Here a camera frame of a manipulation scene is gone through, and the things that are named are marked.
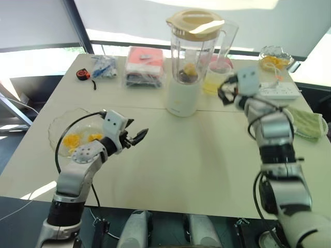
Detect clear plastic blender jar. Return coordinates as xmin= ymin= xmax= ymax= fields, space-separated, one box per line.
xmin=169 ymin=15 xmax=240 ymax=86

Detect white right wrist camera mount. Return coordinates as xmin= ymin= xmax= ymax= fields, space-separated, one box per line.
xmin=236 ymin=65 xmax=261 ymax=97

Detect clear cup of yellow juice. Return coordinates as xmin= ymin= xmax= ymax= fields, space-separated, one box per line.
xmin=202 ymin=59 xmax=233 ymax=95

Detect beige blender lid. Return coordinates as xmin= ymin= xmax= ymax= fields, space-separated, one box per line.
xmin=165 ymin=8 xmax=225 ymax=41

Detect steel blender blade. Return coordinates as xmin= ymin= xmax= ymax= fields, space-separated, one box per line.
xmin=179 ymin=72 xmax=199 ymax=84

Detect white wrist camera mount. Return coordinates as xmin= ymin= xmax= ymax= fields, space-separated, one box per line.
xmin=236 ymin=65 xmax=261 ymax=97
xmin=102 ymin=110 xmax=128 ymax=153

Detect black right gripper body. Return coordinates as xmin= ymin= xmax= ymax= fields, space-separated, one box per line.
xmin=227 ymin=80 xmax=242 ymax=102

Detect plastic-wrapped cloth stack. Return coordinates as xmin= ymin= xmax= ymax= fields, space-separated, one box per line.
xmin=122 ymin=46 xmax=167 ymax=90

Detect plastic bag of blue items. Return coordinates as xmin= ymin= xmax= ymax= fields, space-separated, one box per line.
xmin=91 ymin=54 xmax=118 ymax=79

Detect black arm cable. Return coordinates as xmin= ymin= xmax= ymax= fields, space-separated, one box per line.
xmin=54 ymin=110 xmax=108 ymax=207
xmin=247 ymin=104 xmax=288 ymax=229

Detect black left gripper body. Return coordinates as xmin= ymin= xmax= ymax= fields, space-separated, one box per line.
xmin=119 ymin=130 xmax=138 ymax=150

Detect yellow-green lump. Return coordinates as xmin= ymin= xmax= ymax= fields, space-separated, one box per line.
xmin=183 ymin=63 xmax=198 ymax=77

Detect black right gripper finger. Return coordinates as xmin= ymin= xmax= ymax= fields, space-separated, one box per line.
xmin=220 ymin=74 xmax=238 ymax=86
xmin=217 ymin=87 xmax=235 ymax=106

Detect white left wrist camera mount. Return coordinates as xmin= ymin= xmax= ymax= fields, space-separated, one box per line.
xmin=102 ymin=110 xmax=128 ymax=153

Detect grey rounded shell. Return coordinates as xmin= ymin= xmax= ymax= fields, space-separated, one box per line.
xmin=184 ymin=213 xmax=223 ymax=248
xmin=117 ymin=209 xmax=154 ymax=248

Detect green folded cloth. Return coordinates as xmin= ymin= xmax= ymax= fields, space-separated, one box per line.
xmin=285 ymin=106 xmax=329 ymax=143

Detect white blender base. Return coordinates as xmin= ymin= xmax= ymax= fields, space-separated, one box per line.
xmin=165 ymin=76 xmax=204 ymax=118

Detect clear glass bowl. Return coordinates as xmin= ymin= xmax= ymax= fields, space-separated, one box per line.
xmin=48 ymin=107 xmax=107 ymax=165
xmin=259 ymin=45 xmax=295 ymax=71

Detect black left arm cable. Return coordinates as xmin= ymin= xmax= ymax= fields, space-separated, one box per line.
xmin=54 ymin=110 xmax=108 ymax=207

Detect white power strip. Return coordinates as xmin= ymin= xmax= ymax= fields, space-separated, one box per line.
xmin=258 ymin=82 xmax=301 ymax=100

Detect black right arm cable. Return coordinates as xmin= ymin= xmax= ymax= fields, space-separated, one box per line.
xmin=247 ymin=104 xmax=288 ymax=229

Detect black orange tape measure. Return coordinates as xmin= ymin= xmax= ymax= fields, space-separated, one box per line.
xmin=76 ymin=68 xmax=98 ymax=91

